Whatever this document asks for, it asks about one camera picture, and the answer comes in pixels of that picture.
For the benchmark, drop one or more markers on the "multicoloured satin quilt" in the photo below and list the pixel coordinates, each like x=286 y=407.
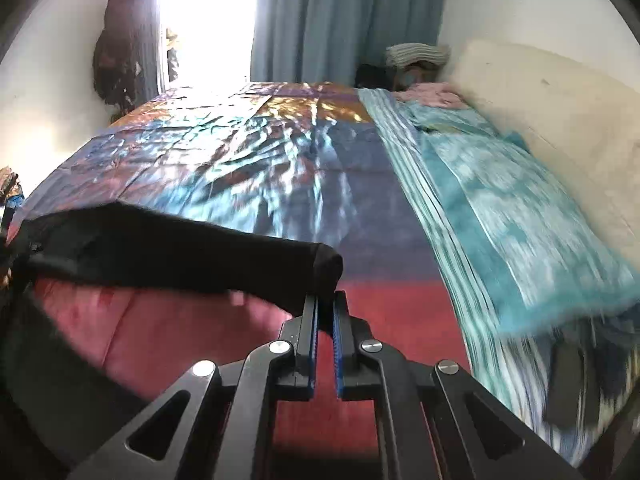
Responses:
x=250 y=160

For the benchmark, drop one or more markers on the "black pants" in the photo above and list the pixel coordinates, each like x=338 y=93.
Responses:
x=175 y=255

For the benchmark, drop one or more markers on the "blue curtain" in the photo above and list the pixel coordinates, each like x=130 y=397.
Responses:
x=147 y=35
x=345 y=20

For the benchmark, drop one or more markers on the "turquoise floral blanket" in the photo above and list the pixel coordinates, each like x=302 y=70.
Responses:
x=525 y=210

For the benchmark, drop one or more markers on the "dark cloth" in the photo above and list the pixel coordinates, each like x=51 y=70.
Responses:
x=570 y=375

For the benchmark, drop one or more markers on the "teal patterned blanket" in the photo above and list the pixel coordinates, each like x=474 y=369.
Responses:
x=450 y=245

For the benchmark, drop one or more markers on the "dark hanging bag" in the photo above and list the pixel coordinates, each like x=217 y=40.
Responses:
x=115 y=55

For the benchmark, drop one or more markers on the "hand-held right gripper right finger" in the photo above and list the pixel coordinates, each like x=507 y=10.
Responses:
x=340 y=345

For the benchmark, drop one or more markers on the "grey knitted cloth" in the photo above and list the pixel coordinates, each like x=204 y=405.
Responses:
x=415 y=52

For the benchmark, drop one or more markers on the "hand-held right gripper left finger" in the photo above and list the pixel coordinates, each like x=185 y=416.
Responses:
x=312 y=345

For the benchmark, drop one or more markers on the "pink cloth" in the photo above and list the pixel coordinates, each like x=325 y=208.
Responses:
x=430 y=95

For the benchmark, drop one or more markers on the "cream padded headboard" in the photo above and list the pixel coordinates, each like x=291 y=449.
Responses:
x=550 y=100

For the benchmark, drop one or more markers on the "pile of clothes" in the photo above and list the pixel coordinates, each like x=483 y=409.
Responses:
x=11 y=187

